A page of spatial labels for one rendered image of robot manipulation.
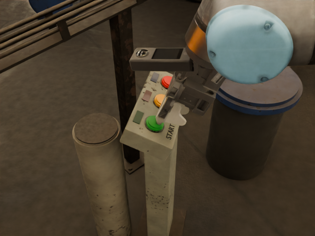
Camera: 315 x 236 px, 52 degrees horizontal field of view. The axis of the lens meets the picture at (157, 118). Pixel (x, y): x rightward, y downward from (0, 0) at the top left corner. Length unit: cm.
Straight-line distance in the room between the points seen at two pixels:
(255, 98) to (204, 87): 51
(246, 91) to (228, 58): 74
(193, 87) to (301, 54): 24
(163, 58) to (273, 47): 26
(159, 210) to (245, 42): 75
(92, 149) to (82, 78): 113
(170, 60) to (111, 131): 31
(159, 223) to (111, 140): 40
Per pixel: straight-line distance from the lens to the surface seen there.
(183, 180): 136
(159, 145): 69
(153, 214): 106
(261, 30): 36
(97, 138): 80
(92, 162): 84
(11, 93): 191
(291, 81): 120
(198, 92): 58
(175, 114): 65
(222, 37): 36
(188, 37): 55
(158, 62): 58
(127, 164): 140
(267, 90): 113
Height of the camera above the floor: 110
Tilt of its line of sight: 43 degrees down
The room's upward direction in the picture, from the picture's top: straight up
